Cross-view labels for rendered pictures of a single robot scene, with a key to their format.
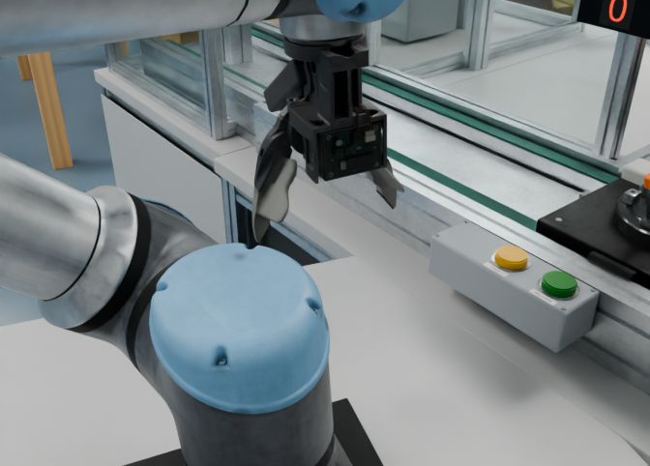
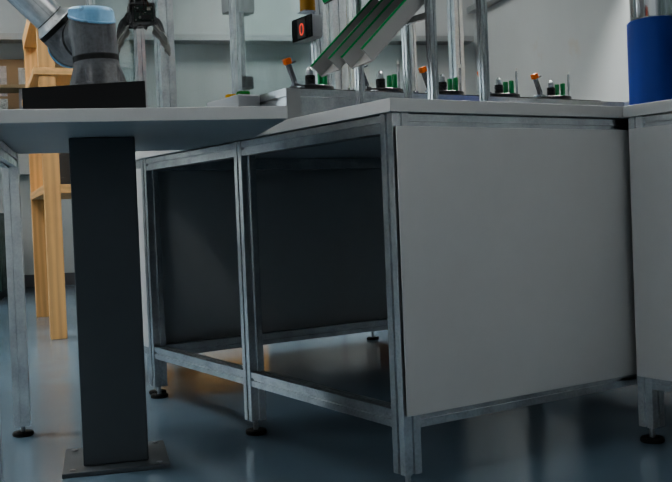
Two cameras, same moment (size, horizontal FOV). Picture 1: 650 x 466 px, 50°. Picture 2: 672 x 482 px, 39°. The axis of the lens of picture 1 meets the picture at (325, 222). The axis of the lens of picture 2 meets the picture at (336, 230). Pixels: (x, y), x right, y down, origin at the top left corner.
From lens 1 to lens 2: 2.30 m
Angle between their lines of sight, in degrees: 31
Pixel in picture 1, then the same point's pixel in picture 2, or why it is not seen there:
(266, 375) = (92, 12)
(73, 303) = (49, 23)
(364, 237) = not seen: hidden behind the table
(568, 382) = not seen: hidden behind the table
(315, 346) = (108, 14)
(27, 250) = (40, 1)
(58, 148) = (57, 320)
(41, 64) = (54, 247)
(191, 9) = not seen: outside the picture
